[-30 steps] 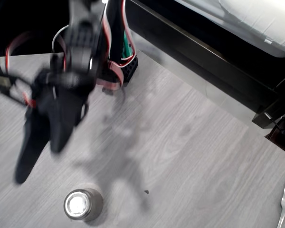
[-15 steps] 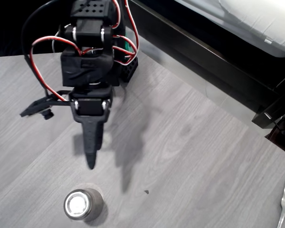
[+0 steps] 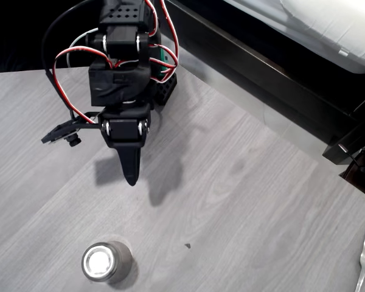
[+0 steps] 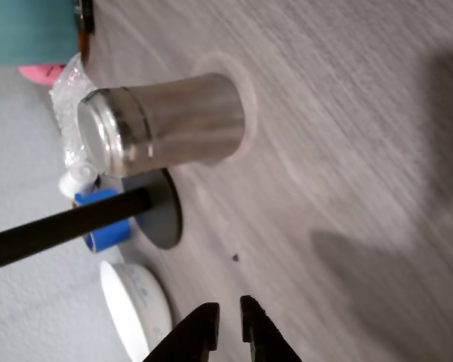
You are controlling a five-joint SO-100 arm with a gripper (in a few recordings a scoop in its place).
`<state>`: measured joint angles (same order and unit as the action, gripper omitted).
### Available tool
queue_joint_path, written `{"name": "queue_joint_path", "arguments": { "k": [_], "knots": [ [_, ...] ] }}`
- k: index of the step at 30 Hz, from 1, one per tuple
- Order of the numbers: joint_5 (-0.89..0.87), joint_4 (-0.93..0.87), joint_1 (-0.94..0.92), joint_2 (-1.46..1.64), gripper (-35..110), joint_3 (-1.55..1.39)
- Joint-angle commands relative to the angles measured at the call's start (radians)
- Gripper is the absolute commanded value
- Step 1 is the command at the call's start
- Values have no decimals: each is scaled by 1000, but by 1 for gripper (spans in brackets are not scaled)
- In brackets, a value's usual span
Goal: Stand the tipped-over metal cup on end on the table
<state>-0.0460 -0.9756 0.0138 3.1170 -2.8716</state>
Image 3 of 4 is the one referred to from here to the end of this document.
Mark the white mattress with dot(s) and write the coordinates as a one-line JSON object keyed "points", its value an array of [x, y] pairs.
{"points": [[316, 21]]}

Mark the stainless steel cup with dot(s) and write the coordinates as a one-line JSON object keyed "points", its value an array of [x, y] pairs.
{"points": [[109, 261]]}

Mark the small black gripper camera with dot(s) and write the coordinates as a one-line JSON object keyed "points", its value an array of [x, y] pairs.
{"points": [[74, 139]]}

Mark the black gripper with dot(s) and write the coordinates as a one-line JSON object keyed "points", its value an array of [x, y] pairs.
{"points": [[123, 129]]}

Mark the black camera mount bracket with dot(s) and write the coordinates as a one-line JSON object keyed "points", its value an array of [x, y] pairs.
{"points": [[59, 131]]}

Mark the green circuit board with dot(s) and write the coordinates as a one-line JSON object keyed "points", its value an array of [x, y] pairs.
{"points": [[163, 56]]}

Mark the black perforated arm base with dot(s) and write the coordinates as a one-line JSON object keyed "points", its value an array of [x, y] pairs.
{"points": [[167, 89]]}

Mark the small black triangle sticker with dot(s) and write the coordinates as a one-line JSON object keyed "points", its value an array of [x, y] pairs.
{"points": [[187, 245]]}

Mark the black bed frame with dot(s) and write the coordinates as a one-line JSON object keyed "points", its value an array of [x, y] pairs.
{"points": [[261, 61]]}

